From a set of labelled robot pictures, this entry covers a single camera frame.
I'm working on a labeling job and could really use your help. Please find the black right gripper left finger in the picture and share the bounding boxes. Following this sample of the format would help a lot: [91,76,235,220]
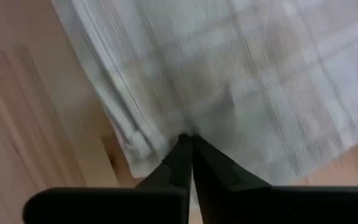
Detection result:
[22,133,193,224]

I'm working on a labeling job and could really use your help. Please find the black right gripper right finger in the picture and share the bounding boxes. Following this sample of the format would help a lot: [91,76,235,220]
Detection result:
[191,136,358,224]

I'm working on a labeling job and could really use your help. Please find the off-white towel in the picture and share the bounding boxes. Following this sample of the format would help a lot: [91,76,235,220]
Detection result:
[50,0,358,210]

